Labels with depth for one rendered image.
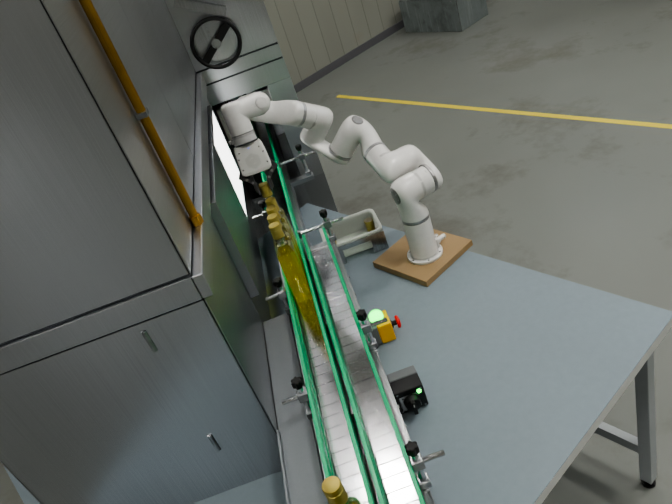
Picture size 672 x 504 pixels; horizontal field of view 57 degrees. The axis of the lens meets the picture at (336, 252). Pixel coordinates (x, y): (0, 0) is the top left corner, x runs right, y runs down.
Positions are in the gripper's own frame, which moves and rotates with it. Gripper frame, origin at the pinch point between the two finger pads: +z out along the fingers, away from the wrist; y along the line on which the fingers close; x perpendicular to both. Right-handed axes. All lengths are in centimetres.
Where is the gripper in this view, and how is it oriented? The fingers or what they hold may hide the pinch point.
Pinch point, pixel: (264, 186)
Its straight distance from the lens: 204.1
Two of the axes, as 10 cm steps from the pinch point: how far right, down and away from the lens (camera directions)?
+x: -1.1, -2.8, 9.5
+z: 3.4, 8.9, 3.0
